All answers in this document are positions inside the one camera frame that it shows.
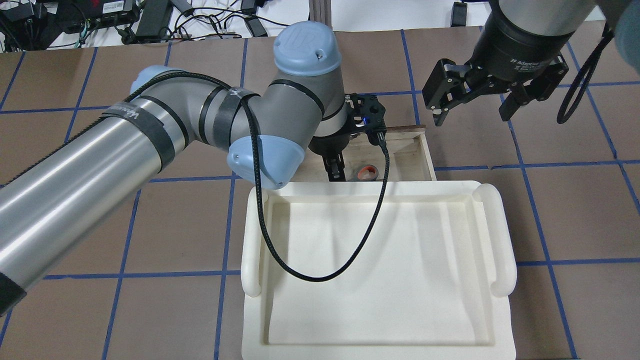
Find aluminium frame post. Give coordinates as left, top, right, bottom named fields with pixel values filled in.
left=308, top=0, right=333, bottom=29

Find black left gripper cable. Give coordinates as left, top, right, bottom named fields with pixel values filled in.
left=127, top=71, right=391, bottom=283

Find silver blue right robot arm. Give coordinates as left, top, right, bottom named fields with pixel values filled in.
left=422, top=0, right=639, bottom=126

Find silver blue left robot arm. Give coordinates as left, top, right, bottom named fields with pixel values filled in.
left=0, top=21, right=390, bottom=315

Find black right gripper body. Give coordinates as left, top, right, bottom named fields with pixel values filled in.
left=422, top=13, right=570, bottom=111

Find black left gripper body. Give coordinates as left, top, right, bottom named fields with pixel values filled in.
left=309, top=93, right=388, bottom=167

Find wooden drawer with white handle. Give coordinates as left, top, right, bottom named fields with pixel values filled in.
left=291, top=125, right=437, bottom=183

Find cream plastic tray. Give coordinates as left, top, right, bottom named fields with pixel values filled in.
left=240, top=180, right=517, bottom=360

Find black power adapter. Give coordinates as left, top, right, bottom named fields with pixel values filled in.
left=135, top=0, right=173, bottom=44

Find grey orange scissors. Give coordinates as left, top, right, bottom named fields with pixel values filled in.
left=346, top=164, right=380, bottom=182

